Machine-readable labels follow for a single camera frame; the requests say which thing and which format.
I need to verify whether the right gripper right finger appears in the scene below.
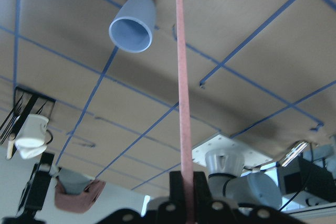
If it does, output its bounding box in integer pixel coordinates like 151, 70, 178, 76
193, 172, 212, 205

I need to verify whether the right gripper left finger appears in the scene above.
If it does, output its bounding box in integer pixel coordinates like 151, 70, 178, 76
169, 171, 185, 203

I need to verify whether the pink chopstick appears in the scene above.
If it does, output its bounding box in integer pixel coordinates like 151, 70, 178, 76
176, 0, 195, 223

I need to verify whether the light blue cup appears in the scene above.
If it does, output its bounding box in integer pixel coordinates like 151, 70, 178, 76
109, 0, 156, 53

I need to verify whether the black computer box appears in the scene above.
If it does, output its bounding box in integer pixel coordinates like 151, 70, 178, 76
277, 156, 335, 206

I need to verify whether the white mug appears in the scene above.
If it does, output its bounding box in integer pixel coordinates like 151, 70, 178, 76
14, 114, 49, 159

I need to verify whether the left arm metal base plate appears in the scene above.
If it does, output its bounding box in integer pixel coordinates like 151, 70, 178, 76
192, 134, 272, 167

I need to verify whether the black wire mug rack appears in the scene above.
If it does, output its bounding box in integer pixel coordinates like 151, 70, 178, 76
1, 86, 56, 145

